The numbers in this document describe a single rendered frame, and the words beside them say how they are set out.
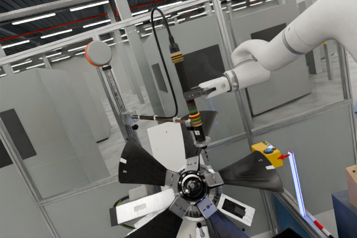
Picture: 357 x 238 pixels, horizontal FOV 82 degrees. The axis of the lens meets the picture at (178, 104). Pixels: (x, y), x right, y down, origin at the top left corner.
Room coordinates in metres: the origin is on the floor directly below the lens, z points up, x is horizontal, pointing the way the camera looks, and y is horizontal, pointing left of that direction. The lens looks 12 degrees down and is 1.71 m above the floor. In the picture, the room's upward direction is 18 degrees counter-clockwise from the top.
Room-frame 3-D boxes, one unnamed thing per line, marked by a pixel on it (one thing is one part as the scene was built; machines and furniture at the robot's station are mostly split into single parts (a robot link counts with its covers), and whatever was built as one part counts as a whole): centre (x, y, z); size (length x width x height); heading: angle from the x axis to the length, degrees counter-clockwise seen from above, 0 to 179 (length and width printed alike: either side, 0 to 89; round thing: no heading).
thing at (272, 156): (1.09, -0.40, 1.02); 0.16 x 0.10 x 0.11; 2
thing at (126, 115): (1.28, 0.33, 1.45); 0.10 x 0.07 x 0.08; 37
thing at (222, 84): (0.78, -0.16, 1.56); 0.11 x 0.10 x 0.07; 92
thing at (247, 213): (0.81, -0.10, 0.98); 0.20 x 0.16 x 0.20; 2
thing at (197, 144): (0.79, -0.04, 1.41); 0.09 x 0.07 x 0.10; 36
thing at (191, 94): (0.75, -0.06, 1.57); 0.07 x 0.03 x 0.03; 92
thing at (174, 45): (0.78, -0.05, 1.56); 0.04 x 0.04 x 0.46
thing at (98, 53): (1.36, 0.38, 1.88); 0.17 x 0.15 x 0.16; 92
